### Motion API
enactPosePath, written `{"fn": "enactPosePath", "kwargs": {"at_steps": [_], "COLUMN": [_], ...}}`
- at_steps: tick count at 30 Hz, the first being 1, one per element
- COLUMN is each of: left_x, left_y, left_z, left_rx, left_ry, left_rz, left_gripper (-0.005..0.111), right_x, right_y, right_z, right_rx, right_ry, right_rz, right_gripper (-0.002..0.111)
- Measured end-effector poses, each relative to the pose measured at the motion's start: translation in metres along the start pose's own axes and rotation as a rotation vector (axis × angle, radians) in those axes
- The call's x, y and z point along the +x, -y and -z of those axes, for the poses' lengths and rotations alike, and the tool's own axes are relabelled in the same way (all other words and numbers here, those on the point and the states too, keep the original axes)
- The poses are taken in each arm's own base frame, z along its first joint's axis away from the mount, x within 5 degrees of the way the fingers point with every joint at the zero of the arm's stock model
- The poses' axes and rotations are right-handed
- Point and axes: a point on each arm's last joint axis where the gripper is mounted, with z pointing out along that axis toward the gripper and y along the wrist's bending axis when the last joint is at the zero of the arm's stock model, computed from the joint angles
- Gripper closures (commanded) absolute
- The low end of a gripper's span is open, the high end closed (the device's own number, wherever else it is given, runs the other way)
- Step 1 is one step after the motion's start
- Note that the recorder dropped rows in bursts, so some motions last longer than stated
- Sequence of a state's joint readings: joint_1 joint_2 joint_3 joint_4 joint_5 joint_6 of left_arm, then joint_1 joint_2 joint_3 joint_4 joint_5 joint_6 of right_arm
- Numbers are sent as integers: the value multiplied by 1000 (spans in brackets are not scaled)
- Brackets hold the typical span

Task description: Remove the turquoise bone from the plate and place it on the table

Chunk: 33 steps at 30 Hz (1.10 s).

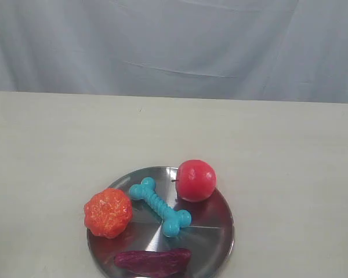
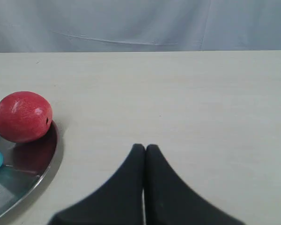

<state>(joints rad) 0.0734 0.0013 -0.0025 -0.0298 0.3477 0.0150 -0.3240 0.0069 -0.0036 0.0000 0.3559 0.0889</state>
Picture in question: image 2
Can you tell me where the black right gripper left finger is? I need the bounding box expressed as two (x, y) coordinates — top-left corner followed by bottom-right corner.
(49, 144), (145, 225)

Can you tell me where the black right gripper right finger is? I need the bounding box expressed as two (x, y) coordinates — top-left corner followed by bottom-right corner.
(145, 144), (243, 225)

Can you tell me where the round steel plate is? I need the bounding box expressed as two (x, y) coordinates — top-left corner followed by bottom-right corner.
(0, 122), (61, 218)

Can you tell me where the red apple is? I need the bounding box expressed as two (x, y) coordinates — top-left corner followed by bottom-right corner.
(0, 91), (52, 143)

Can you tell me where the white backdrop cloth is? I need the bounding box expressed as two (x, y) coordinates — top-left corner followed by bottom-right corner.
(0, 0), (281, 53)

